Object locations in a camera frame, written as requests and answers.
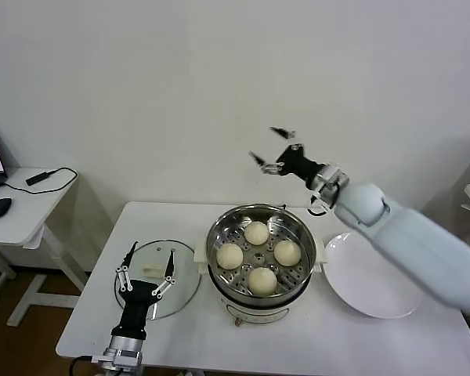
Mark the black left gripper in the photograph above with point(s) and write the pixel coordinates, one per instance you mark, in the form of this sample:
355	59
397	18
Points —
135	297

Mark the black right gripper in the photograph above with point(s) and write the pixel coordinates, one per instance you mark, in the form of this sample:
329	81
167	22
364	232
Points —
297	164

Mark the white steamed baozi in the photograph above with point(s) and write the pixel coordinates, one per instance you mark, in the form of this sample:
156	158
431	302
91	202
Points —
287	251
261	280
256	232
230	256

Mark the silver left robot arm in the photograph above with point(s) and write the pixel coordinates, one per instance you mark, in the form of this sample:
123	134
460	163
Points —
125	346

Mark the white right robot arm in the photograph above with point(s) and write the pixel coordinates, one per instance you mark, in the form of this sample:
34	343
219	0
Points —
415	243

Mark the stainless steel steamer basket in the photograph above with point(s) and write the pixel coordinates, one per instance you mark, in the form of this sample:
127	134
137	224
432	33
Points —
219	231

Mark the steel steamer pot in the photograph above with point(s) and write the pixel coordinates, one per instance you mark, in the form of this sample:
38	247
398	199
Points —
258	311

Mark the white side desk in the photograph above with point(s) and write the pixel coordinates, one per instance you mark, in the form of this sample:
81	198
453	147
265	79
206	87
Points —
31	211

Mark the black rectangular adapter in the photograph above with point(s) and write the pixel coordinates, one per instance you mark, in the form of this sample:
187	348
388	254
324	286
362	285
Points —
37	178

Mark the white round plate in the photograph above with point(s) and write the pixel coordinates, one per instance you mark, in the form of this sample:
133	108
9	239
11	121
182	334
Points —
356	282

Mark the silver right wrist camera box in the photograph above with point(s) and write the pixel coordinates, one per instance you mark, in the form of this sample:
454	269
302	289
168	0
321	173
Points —
331	192

